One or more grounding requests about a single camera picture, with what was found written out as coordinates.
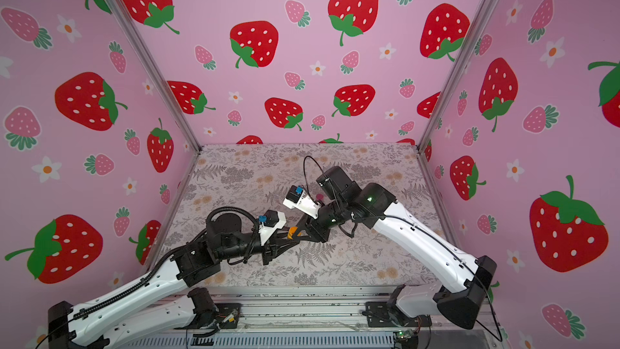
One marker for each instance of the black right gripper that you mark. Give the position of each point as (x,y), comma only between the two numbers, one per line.
(314,226)

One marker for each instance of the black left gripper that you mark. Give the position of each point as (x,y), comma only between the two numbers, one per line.
(273,250)

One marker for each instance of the orange paint jar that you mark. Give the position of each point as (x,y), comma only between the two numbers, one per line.
(291,233)

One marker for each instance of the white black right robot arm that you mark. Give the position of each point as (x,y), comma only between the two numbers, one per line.
(463,280)

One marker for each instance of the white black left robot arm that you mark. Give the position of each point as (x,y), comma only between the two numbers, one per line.
(145,281)

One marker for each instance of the floral patterned table mat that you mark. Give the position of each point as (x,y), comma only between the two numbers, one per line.
(258,177)

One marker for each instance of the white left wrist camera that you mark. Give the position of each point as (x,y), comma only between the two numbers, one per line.
(269,223)

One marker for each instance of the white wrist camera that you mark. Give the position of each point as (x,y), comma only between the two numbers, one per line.
(298,198)
(269,223)

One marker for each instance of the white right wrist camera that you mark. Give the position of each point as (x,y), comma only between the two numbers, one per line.
(298,198)

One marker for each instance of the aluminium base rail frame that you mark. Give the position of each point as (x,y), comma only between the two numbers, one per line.
(306,316)

